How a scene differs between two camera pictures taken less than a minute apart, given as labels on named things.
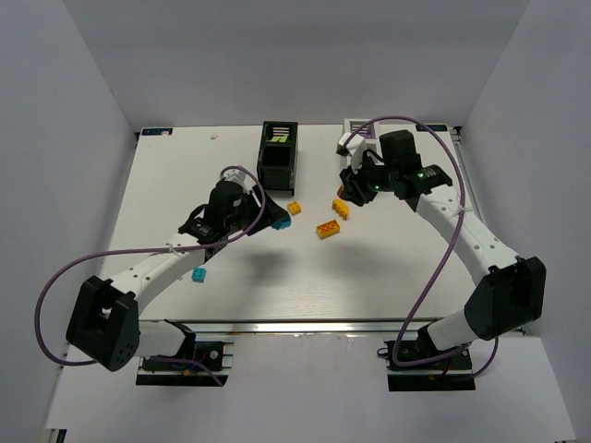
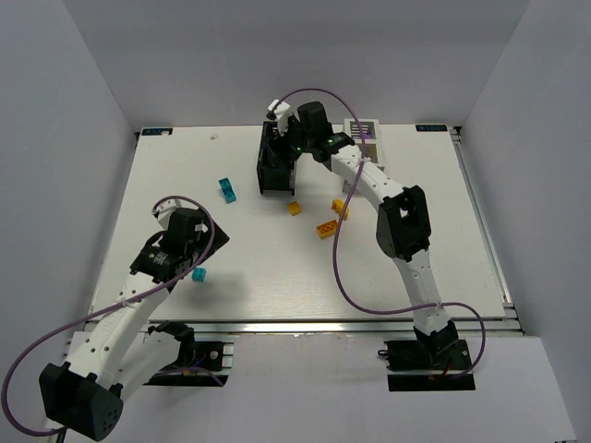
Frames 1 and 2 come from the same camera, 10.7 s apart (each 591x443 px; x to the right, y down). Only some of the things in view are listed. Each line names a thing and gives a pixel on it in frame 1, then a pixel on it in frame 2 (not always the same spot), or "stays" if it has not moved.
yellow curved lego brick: x=339 y=207 stays
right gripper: x=355 y=185 -> x=277 y=150
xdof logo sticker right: x=437 y=127 stays
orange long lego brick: x=328 y=229 stays
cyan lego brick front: x=199 y=274 stays
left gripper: x=258 y=210 -> x=214 y=241
